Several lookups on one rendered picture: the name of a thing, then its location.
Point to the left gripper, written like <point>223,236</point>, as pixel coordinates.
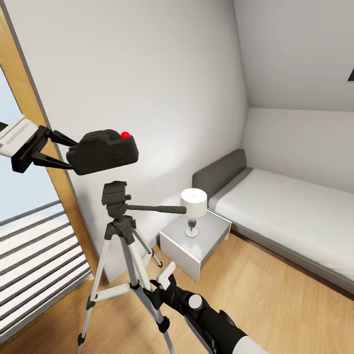
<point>30,152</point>

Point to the table lamp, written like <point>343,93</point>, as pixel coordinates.
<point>194,210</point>

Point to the nightstand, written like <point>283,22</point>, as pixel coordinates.
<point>192,253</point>

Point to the camera tripod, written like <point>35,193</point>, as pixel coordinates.
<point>124,226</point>

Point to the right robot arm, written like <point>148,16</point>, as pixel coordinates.
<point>217,332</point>

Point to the bed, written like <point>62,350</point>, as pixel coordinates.
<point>309,224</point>

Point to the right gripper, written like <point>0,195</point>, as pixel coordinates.
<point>160,296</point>

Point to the digital camera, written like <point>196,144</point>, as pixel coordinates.
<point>102,150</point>

